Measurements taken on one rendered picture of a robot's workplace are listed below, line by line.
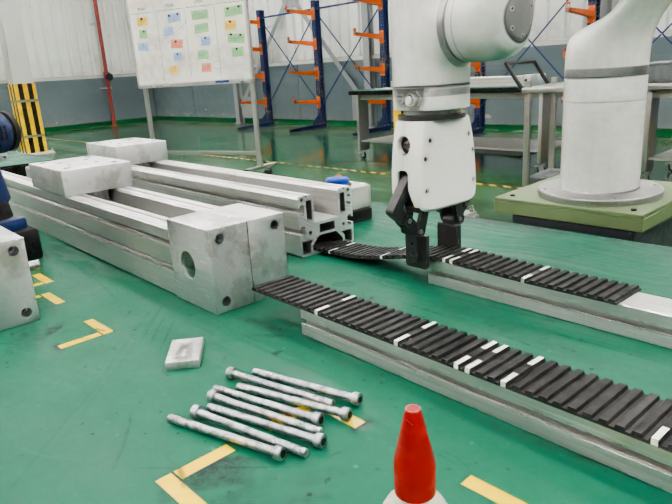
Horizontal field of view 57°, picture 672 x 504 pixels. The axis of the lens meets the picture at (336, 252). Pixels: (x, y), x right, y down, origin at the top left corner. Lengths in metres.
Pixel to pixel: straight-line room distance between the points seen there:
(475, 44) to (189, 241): 0.36
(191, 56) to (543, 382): 6.38
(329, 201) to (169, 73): 6.07
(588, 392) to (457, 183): 0.34
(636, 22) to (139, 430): 0.84
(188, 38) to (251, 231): 6.07
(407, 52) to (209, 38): 5.91
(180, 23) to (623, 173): 6.02
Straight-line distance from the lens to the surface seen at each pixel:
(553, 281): 0.65
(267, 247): 0.70
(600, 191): 1.04
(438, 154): 0.68
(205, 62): 6.60
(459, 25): 0.63
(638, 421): 0.43
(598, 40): 1.01
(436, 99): 0.67
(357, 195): 1.01
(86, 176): 1.03
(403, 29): 0.68
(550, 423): 0.45
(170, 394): 0.53
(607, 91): 1.02
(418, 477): 0.26
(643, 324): 0.61
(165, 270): 0.76
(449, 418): 0.47
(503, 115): 9.48
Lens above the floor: 1.03
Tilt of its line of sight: 17 degrees down
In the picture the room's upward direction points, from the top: 4 degrees counter-clockwise
